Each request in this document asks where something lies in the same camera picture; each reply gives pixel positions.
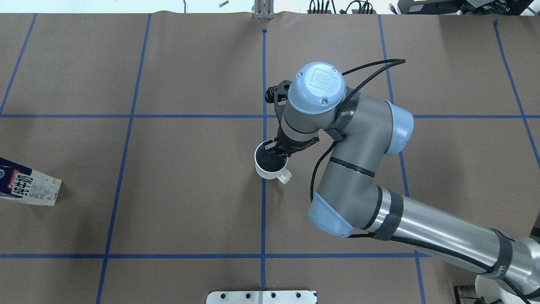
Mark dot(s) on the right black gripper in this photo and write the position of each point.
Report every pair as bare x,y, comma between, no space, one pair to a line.
296,145

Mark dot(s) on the white mug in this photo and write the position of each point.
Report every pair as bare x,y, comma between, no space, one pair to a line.
269,166

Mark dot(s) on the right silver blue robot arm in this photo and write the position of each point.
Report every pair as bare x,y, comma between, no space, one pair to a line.
363,130

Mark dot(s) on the white cup rear in rack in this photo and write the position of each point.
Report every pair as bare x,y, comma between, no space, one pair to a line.
493,293

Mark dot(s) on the milk carton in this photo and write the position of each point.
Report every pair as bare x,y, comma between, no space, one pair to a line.
25,185

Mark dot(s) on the black usb hub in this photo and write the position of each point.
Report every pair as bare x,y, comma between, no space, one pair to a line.
321,7

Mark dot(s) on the black monitor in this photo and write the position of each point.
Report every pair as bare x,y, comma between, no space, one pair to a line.
429,7

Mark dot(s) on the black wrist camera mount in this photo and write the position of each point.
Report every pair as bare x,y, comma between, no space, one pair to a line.
278,95

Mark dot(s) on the aluminium frame post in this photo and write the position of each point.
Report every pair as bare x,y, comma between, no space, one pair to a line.
263,10

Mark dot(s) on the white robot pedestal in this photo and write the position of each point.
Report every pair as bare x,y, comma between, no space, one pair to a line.
263,297

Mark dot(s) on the black wire cup rack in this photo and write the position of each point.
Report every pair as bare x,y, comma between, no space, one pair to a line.
465,294

